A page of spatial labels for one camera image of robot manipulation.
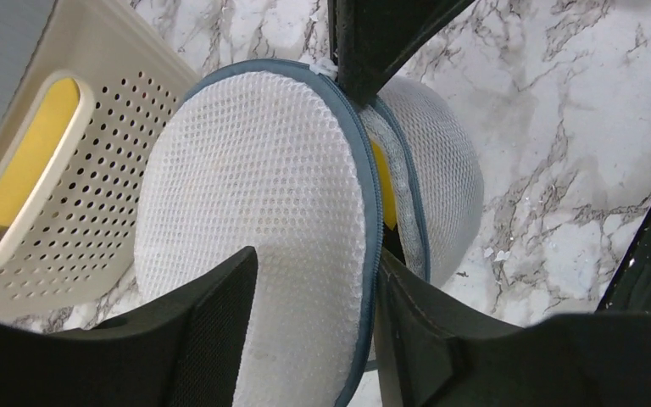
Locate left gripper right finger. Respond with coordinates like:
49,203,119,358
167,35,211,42
374,252,651,406

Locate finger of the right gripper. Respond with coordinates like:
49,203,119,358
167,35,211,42
328,0,473,107

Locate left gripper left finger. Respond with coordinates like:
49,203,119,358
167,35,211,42
0,247,258,406

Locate yellow bra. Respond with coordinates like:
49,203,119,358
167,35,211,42
370,141,398,230

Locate cream laundry basket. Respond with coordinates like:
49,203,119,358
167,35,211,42
0,1,197,321

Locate yellow garment in basket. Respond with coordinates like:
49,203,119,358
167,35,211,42
0,78,80,231

